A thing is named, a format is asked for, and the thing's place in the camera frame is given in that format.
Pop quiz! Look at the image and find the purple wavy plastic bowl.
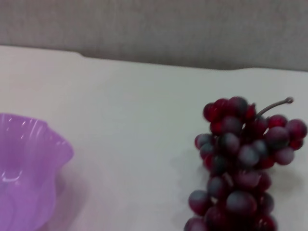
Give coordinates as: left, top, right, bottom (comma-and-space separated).
0, 112, 75, 231

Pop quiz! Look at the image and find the grey fabric partition panel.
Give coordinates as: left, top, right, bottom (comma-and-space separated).
0, 0, 308, 73

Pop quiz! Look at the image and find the dark red grape bunch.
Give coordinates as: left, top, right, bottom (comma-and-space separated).
184, 96, 308, 231

